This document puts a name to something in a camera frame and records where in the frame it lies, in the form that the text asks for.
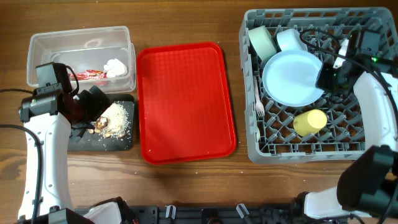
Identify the clear plastic waste bin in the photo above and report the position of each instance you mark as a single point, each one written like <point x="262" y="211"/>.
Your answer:
<point x="84" y="50"/>

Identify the black waste tray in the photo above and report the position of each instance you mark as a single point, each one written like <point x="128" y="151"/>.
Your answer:
<point x="82" y="140"/>

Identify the red snack wrapper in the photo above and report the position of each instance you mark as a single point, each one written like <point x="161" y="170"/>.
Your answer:
<point x="95" y="76"/>

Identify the small light blue bowl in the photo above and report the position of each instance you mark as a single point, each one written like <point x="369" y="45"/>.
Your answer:
<point x="290" y="40"/>

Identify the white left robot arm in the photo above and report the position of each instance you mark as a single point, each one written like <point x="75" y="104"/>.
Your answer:
<point x="47" y="118"/>

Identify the white plastic spoon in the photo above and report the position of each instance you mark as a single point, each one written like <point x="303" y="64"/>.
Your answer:
<point x="258" y="134"/>

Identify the large light blue plate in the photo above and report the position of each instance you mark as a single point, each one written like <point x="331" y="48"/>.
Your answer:
<point x="290" y="77"/>

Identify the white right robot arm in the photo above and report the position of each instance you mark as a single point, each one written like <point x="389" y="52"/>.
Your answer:
<point x="363" y="188"/>

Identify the white napkin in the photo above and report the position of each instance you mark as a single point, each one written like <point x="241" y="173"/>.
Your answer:
<point x="115" y="68"/>

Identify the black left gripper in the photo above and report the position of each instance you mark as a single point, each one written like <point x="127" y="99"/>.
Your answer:
<point x="96" y="107"/>

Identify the mint green bowl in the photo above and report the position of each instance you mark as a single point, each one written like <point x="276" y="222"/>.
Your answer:
<point x="262" y="42"/>

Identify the yellow plastic cup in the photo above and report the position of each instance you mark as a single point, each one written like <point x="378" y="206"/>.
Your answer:
<point x="310" y="122"/>

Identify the grey dishwasher rack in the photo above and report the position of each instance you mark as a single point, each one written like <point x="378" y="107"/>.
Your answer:
<point x="343" y="136"/>

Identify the red serving tray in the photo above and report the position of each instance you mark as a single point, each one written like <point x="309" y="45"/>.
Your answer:
<point x="185" y="111"/>

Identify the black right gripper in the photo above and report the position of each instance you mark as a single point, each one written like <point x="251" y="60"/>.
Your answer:
<point x="321" y="78"/>

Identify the white plastic fork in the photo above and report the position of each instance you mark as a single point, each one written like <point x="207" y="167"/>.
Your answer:
<point x="258" y="104"/>

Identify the rice and food scraps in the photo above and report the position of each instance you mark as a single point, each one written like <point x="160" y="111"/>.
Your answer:
<point x="113" y="123"/>

